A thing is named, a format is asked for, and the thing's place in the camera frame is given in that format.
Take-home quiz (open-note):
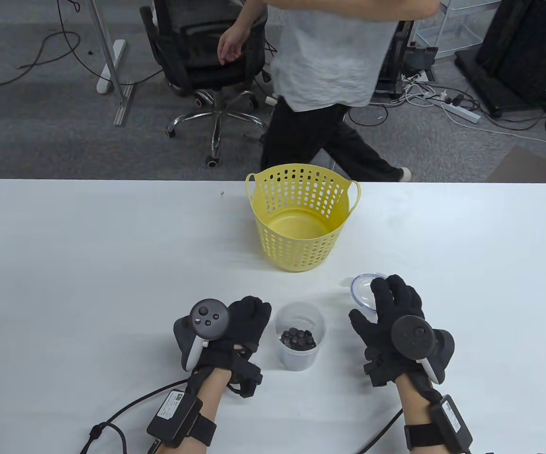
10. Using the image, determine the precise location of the gray left hand controller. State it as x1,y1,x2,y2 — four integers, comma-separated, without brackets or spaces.
173,299,231,372

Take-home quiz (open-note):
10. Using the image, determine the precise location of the black right wrist strap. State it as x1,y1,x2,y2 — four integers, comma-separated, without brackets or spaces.
404,422,443,450

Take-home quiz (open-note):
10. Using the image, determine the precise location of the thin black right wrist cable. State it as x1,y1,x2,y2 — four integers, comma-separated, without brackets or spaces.
355,407,404,454

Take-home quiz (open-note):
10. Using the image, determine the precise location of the brown floor mat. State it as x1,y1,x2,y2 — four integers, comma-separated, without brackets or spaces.
488,144,546,185

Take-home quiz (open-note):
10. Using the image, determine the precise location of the black wrist sensor box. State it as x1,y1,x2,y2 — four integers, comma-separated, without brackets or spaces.
147,389,203,448
431,395,473,454

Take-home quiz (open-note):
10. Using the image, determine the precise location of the gray hand controller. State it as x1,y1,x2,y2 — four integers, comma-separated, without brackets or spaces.
391,315,455,384
173,299,231,372

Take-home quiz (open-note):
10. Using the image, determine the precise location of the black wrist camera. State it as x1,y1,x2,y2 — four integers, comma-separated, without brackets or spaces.
228,359,263,399
364,359,396,388

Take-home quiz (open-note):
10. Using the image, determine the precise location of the person's left hand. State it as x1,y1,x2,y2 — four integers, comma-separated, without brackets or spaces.
196,296,272,375

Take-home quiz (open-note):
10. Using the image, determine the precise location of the person's right hand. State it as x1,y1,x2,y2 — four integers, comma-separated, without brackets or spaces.
349,274,425,384

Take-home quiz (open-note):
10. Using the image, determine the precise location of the black right wrist sensor box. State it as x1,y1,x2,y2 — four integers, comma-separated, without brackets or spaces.
431,395,473,454

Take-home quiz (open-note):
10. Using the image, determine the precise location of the black left wrist strap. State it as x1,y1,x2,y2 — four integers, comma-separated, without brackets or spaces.
178,411,217,447

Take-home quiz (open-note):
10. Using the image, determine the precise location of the white wire shelf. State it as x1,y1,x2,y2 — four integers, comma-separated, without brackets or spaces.
417,0,500,60

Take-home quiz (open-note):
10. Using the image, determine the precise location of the white power strip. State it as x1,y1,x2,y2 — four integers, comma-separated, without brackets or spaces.
441,102,481,124

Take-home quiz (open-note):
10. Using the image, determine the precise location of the clear round jar lid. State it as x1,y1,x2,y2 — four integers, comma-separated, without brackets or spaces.
351,273,389,314

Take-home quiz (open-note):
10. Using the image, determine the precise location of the small black floor box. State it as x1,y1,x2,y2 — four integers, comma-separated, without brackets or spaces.
403,45,439,71

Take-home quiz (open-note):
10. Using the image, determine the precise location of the yellow plastic laundry basket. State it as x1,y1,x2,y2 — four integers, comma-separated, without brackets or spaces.
246,164,362,273

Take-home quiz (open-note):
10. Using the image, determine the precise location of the tangle of floor cables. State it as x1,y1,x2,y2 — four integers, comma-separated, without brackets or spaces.
348,71,481,128

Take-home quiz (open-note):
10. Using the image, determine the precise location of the black left wrist sensor box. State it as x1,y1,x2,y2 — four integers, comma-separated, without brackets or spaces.
147,389,203,448

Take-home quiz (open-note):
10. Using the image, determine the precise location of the clear plastic jar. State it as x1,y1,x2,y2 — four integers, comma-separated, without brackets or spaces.
274,303,326,371

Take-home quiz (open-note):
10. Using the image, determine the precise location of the pile of black Go stones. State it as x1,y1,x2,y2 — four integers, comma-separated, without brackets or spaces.
279,327,318,351

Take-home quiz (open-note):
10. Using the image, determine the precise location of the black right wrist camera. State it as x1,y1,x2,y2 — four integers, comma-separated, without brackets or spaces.
364,359,396,388

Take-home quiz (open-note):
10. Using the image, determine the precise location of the white desk leg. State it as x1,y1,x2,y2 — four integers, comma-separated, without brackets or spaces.
86,0,134,127

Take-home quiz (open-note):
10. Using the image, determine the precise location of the gray right hand controller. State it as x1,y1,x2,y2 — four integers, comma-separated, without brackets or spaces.
391,315,455,384

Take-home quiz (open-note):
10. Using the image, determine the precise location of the black floor cable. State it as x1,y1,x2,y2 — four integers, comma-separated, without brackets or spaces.
0,0,82,87

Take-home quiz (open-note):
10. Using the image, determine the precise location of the large black display stand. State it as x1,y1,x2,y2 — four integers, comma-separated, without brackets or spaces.
455,0,546,119

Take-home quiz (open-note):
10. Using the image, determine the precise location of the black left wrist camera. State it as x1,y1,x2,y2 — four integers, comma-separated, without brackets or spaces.
228,359,263,399

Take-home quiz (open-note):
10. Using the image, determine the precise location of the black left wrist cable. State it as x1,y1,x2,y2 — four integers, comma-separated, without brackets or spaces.
80,378,193,454

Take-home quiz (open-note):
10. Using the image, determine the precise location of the black open computer tower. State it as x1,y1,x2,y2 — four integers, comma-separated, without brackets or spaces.
376,19,420,100

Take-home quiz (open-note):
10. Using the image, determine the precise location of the black wrist strap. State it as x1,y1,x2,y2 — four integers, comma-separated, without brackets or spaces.
178,411,217,447
404,422,443,450

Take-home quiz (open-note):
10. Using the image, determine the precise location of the person's left forearm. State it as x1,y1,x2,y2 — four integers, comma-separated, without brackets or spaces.
185,369,232,454

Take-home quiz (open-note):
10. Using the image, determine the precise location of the person's right forearm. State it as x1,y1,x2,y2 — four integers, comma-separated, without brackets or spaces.
396,374,443,454

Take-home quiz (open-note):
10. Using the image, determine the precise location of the black office chair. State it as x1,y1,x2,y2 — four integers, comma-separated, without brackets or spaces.
139,0,273,168

